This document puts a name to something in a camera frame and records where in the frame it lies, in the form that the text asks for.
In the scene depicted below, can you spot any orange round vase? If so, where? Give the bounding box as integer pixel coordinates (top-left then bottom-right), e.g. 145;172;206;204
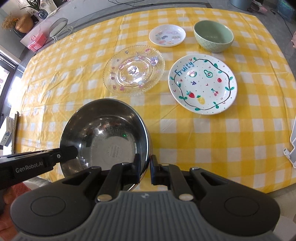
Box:
15;14;34;34

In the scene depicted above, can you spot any round grey chair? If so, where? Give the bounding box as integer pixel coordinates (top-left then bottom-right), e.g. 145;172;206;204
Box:
49;18;76;43

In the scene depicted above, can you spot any white fruity painted plate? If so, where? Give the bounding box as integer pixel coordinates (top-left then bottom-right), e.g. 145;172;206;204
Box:
168;54;238;115

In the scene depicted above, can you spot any blue water jug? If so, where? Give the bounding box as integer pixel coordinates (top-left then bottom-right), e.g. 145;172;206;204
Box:
277;0;295;21

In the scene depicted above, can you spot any white dish rack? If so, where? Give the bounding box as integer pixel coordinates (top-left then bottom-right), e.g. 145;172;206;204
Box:
283;120;296;169

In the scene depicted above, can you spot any small white saucer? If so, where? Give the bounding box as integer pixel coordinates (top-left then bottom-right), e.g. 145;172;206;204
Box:
149;24;186;47

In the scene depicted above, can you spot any green ceramic bowl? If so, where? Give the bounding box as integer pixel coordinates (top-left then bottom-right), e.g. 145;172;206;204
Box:
193;20;234;53

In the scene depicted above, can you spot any orange steel bowl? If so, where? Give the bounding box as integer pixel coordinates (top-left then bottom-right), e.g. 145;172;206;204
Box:
60;98;152;178

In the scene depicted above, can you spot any pink plastic box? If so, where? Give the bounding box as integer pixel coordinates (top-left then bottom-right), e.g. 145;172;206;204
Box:
27;33;47;52

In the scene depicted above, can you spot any grey metal trash can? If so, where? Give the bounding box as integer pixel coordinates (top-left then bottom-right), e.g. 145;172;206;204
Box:
230;0;252;11

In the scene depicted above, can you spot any yellow checkered tablecloth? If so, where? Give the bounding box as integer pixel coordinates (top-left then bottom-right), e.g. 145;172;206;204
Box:
16;8;295;193

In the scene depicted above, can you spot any white box at table edge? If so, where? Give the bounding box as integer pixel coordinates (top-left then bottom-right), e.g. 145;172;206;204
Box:
0;116;14;146

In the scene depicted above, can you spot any clear glass plate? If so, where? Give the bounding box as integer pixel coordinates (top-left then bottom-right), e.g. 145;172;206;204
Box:
103;45;165;96

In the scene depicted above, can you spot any blue vase with plant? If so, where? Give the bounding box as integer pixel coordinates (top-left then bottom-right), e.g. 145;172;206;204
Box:
22;0;48;20

